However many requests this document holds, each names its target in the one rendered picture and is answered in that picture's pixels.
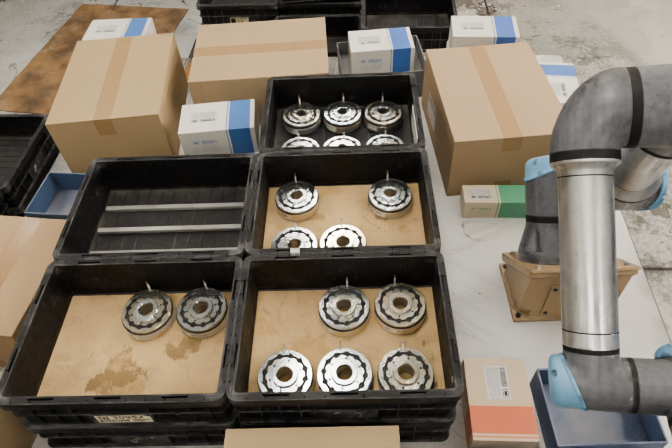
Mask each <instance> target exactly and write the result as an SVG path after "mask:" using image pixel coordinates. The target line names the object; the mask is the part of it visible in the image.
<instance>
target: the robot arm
mask: <svg viewBox="0 0 672 448"><path fill-rule="evenodd" d="M671 164H672V64H659V65H646V66H632V67H615V68H610V69H607V70H603V71H601V72H599V73H597V74H595V75H593V76H591V77H590V78H588V79H587V80H586V81H584V82H583V83H582V84H581V85H580V86H579V87H578V88H577V89H576V90H575V91H574V92H573V93H572V94H571V95H570V97H569V98H568V99H567V101H566V102H565V104H564V105H563V107H562V109H561V111H560V113H559V115H558V117H557V119H556V122H555V124H554V127H553V130H552V135H551V139H550V147H549V155H547V156H541V157H535V158H531V159H529V160H528V161H527V162H526V164H525V178H524V182H525V218H526V224H525V228H524V231H523V234H522V238H521V241H520V244H519V247H518V259H519V260H520V261H523V262H527V263H532V264H540V265H560V286H561V321H562V351H563V352H562V353H560V352H559V353H558V354H551V355H550V356H549V359H548V381H549V392H550V398H551V400H552V402H553V403H554V404H555V405H556V406H558V407H564V408H572V409H581V410H584V411H587V412H588V410H593V411H606V412H619V413H631V414H642V415H655V416H666V417H667V421H668V426H669V430H670V431H671V436H672V343H668V344H665V345H663V346H661V347H659V348H658V349H657V350H656V351H655V354H654V359H649V358H631V357H620V338H619V309H618V280H617V251H616V222H615V211H627V210H634V211H646V210H653V209H656V208H658V207H659V206H660V205H661V204H662V203H663V202H664V200H665V194H667V190H668V170H667V168H668V167H669V166H670V165H671Z"/></svg>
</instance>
